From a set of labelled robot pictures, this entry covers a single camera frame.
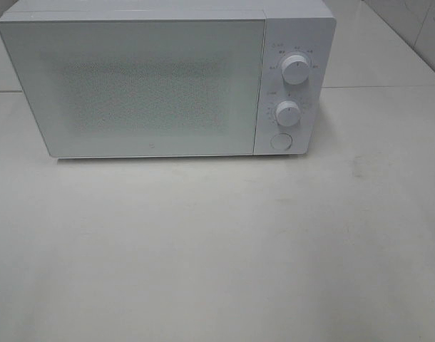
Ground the round white door button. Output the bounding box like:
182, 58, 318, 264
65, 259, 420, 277
270, 133, 292, 151

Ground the white microwave knob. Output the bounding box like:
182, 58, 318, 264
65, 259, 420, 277
275, 100, 301, 127
280, 53, 311, 86

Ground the white microwave door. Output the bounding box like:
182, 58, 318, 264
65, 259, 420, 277
0, 20, 265, 158

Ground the white microwave oven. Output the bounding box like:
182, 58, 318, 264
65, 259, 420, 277
0, 1, 337, 158

